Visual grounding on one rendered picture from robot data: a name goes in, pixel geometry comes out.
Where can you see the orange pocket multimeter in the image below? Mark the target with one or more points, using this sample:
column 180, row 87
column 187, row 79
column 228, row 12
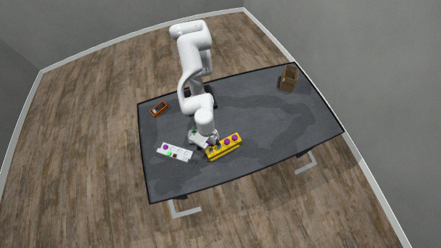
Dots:
column 162, row 106

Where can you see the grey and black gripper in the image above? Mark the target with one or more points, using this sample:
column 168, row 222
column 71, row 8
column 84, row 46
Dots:
column 213, row 140

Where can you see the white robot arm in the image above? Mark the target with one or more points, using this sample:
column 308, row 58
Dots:
column 194, row 43

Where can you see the small brown cardboard box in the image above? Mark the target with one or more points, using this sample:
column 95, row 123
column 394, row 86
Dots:
column 289, row 83

